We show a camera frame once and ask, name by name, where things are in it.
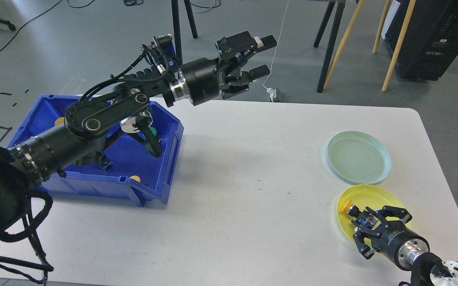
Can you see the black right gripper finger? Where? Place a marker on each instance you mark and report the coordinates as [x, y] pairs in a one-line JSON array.
[[359, 237], [387, 215]]

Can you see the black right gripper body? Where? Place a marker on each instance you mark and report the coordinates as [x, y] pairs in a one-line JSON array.
[[399, 244]]

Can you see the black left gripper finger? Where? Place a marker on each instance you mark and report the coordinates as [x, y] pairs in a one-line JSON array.
[[240, 83], [240, 47]]

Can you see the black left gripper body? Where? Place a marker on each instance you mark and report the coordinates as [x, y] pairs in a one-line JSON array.
[[203, 80]]

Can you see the green push button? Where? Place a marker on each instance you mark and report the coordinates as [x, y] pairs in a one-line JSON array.
[[151, 135], [104, 163]]

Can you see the yellow push button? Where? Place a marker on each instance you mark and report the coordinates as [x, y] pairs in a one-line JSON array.
[[136, 178], [363, 219], [59, 121]]

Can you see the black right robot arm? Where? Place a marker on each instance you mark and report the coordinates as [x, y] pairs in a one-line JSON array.
[[430, 270]]

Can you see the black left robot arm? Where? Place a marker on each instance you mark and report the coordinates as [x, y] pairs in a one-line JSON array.
[[107, 111]]

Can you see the yellow plate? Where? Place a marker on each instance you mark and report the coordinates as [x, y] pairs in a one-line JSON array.
[[362, 195]]

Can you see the light green plate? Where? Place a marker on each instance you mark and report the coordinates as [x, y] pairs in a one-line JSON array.
[[358, 158]]

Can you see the yellow push button front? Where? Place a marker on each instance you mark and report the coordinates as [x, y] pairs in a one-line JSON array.
[[136, 178]]

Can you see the yellow push button back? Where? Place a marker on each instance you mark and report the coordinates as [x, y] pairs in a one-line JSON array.
[[59, 121]]

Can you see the white power plug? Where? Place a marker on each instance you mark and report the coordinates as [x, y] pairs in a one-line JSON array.
[[276, 95]]

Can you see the black tripod stand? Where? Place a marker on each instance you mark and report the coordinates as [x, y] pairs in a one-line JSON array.
[[176, 26]]

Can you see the blue plastic bin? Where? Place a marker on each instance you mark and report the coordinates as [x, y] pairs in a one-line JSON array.
[[129, 158]]

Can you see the black easel legs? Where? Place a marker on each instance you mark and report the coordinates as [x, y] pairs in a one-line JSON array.
[[337, 6]]

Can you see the black cabinet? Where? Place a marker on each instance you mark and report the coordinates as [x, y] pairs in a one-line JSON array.
[[431, 40]]

